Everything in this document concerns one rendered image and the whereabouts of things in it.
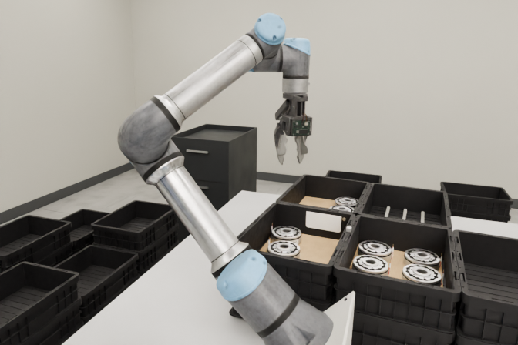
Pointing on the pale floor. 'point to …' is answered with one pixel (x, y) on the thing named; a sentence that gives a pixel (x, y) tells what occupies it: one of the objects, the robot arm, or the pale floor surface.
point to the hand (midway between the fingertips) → (290, 159)
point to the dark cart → (219, 162)
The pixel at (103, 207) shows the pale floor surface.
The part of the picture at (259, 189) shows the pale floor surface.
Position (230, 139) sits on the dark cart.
